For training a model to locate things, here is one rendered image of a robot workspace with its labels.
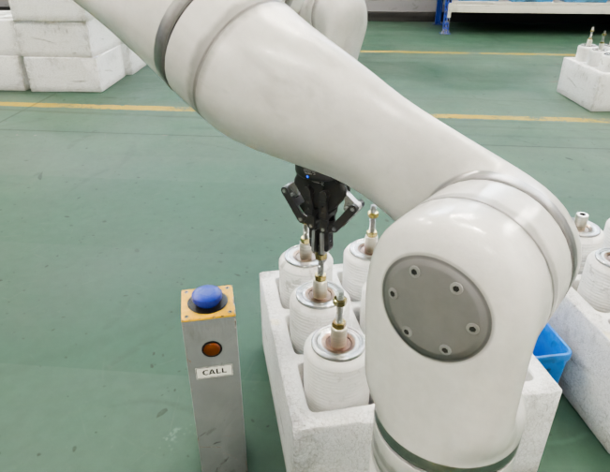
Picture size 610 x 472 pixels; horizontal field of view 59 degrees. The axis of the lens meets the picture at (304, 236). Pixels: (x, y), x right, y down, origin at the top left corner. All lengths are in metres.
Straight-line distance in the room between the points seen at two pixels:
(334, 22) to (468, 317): 0.45
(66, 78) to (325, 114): 2.98
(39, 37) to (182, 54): 2.95
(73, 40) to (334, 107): 2.92
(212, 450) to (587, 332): 0.65
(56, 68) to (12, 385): 2.32
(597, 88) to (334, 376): 2.44
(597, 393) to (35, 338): 1.09
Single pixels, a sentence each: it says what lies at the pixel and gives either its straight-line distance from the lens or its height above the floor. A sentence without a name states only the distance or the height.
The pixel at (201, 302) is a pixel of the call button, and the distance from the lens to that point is 0.72.
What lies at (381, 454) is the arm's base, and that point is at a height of 0.46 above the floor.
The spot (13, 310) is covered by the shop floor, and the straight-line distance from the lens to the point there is 1.41.
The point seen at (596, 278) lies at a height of 0.23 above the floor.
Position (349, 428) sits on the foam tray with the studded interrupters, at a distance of 0.77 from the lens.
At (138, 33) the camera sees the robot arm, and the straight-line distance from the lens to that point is 0.39.
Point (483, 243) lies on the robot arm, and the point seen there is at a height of 0.62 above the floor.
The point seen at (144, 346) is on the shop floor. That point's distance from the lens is 1.19.
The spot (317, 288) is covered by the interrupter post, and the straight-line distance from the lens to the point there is 0.84.
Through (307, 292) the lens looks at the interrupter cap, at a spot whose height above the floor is 0.25.
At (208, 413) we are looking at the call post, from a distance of 0.83.
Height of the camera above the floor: 0.75
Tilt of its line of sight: 29 degrees down
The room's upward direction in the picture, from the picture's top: straight up
